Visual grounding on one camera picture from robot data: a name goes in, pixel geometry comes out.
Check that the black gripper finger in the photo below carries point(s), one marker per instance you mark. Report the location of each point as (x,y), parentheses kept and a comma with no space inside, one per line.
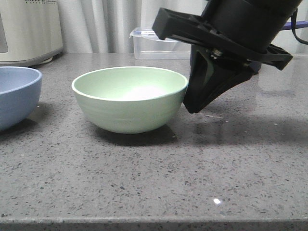
(211,76)

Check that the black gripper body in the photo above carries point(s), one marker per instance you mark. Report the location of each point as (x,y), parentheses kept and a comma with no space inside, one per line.
(193,29)

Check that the light green bowl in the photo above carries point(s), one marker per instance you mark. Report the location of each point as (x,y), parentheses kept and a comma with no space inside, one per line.
(130,99)

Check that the light blue bowl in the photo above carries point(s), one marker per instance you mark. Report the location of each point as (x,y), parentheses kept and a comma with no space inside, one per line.
(20,89)

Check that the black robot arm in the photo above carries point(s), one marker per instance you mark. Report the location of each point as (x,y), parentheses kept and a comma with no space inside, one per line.
(250,23)

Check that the clear plastic storage container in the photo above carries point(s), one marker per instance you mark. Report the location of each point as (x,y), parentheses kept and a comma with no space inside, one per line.
(147,46)

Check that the dark blue saucepan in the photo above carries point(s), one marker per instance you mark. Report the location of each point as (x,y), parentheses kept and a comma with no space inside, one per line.
(256,65)

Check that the grey white curtain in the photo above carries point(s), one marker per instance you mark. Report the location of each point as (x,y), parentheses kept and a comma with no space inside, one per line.
(104,26)

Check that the white kitchen appliance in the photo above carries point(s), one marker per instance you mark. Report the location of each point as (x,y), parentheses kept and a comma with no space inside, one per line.
(30,32)

